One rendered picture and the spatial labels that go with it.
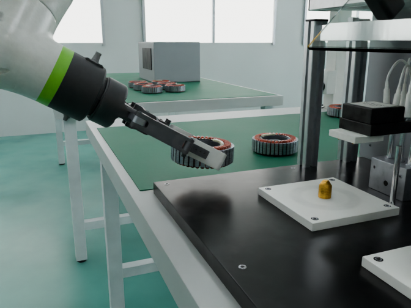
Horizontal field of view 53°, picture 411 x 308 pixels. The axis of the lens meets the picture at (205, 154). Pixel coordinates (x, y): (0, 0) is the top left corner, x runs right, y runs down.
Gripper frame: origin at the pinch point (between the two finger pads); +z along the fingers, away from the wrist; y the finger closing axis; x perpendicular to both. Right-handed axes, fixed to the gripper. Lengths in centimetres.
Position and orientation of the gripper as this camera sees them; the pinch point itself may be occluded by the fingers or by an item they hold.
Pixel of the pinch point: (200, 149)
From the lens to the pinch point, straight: 73.9
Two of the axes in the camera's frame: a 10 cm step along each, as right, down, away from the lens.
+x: -4.7, 8.8, 0.5
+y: -3.6, -2.5, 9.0
